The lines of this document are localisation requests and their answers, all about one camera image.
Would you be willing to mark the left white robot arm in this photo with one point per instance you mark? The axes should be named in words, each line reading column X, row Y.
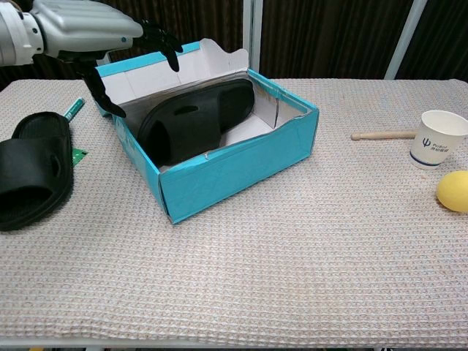
column 14, row 33

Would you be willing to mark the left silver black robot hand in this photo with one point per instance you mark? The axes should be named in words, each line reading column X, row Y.
column 84, row 27

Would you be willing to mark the beige cloth-covered table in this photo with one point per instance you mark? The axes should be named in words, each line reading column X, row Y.
column 292, row 274

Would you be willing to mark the black rubber slipper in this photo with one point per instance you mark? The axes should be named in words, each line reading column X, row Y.
column 194, row 122
column 33, row 164

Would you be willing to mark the green white marker pen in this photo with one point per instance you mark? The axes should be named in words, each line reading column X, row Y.
column 74, row 109

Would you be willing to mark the light blue cardboard box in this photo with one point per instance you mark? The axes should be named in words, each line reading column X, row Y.
column 237, row 172

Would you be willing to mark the grey metal partition post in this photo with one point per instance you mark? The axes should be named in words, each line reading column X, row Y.
column 253, row 36
column 404, row 40

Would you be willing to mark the yellow ball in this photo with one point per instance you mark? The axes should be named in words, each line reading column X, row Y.
column 455, row 192

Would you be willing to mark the white paper cup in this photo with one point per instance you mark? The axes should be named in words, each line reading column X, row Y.
column 435, row 142

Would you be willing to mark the wooden stick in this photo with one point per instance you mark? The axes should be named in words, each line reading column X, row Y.
column 384, row 135

